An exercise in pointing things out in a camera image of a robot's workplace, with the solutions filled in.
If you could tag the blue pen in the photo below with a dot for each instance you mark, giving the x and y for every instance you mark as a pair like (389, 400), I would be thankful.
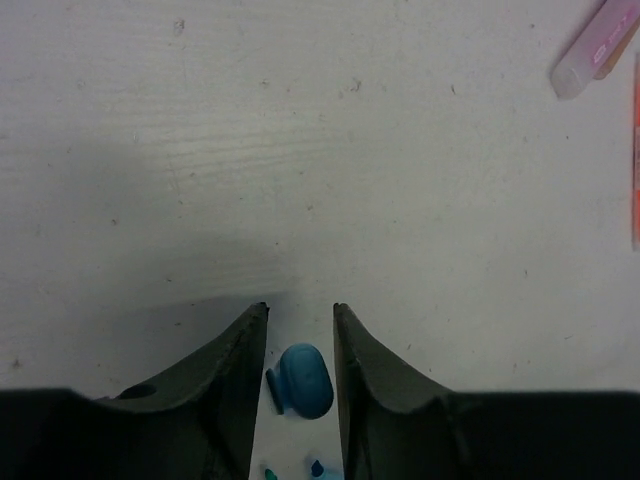
(319, 472)

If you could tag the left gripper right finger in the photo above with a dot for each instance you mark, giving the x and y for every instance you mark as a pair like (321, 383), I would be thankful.
(396, 423)

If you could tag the pink highlighter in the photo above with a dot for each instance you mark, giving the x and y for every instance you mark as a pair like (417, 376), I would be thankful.
(592, 47)

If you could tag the light blue highlighter cap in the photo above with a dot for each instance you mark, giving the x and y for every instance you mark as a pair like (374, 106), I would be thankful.
(300, 383)

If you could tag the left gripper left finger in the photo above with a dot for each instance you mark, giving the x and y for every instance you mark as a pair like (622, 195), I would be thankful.
(194, 420)

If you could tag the green capped marker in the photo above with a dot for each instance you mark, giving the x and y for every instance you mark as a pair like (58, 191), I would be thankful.
(269, 474)

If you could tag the orange pen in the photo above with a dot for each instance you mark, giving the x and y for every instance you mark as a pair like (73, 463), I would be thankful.
(635, 197)

